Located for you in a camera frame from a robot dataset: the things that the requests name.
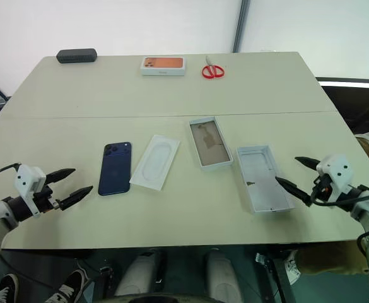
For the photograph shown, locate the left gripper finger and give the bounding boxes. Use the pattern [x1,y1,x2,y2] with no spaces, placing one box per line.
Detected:
[46,167,77,184]
[59,185,95,212]

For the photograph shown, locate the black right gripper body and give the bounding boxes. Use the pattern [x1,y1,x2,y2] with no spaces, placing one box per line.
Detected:
[309,173,332,205]

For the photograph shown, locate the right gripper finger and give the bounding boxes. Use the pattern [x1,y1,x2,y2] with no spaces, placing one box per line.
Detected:
[274,175,312,208]
[294,155,320,172]

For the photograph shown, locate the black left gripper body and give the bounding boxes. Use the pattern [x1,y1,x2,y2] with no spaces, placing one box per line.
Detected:
[32,184,62,215]

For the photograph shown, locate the white box base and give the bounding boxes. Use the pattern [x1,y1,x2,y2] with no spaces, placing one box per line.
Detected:
[236,144,296,215]

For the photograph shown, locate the blue phone box base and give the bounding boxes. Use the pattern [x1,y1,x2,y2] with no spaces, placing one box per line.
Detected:
[97,141,133,196]

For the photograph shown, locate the white moulded insert tray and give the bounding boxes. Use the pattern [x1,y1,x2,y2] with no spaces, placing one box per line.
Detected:
[129,134,181,192]

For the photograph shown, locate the orange printed phone box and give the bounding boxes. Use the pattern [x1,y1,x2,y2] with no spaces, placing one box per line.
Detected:
[139,56,185,77]

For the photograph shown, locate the black white sneaker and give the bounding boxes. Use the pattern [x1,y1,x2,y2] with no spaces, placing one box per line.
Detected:
[0,273,20,303]
[45,268,89,303]

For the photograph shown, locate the black metal table leg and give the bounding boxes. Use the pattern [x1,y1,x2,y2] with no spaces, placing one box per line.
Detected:
[255,252,290,303]

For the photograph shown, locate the white rounded robot leg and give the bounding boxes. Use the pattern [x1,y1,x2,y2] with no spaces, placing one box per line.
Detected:
[205,249,245,300]
[114,252,160,297]

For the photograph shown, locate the black oblong case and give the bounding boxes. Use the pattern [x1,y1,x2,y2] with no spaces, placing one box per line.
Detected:
[56,48,97,65]

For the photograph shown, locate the grey vertical pole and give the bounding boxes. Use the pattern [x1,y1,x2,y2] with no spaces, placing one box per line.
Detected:
[233,0,251,53]

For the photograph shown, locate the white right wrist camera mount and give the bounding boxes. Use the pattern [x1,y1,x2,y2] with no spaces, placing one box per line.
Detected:
[315,153,352,205]

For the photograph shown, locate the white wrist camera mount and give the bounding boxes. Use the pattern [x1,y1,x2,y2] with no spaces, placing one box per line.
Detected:
[315,153,352,205]
[15,163,46,219]

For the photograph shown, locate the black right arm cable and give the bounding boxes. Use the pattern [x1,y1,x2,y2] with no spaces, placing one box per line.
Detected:
[310,182,369,263]

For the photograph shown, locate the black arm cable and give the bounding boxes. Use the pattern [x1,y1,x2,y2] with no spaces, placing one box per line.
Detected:
[0,162,23,186]
[310,182,369,263]

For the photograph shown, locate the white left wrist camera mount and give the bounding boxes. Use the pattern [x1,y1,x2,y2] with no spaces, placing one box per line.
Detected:
[15,163,46,219]

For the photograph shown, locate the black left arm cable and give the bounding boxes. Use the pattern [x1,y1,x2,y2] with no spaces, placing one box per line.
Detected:
[0,162,23,186]

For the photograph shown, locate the red handled scissors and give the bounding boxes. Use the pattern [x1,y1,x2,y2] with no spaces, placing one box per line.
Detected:
[201,55,226,79]

